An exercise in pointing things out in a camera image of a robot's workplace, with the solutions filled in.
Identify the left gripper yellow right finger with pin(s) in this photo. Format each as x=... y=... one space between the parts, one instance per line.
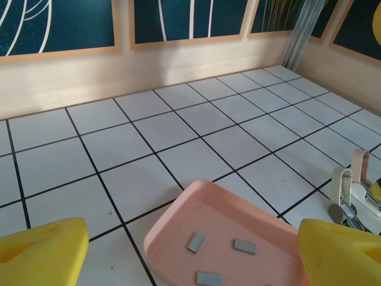
x=339 y=259

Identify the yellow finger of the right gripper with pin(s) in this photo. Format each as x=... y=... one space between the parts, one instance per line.
x=377 y=187

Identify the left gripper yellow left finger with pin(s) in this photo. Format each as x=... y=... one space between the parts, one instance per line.
x=38 y=256

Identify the pink plastic tray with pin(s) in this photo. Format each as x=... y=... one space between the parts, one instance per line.
x=238 y=214

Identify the grey staple strip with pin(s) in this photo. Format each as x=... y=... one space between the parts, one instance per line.
x=244 y=246
x=195 y=242
x=208 y=278

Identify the wall panel ochre oval fern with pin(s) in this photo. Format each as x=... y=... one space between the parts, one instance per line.
x=357 y=24

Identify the aluminium corner post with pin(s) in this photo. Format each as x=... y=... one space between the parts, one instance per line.
x=300 y=35

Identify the narrow dark teal wall panel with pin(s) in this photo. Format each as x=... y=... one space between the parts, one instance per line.
x=323 y=18

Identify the wall panel cream circle grass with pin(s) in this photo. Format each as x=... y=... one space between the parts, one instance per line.
x=268 y=15

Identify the wall panel orange circle leaves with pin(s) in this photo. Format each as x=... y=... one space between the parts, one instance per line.
x=59 y=24

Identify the wall panel white flower stems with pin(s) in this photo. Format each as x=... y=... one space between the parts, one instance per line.
x=178 y=18

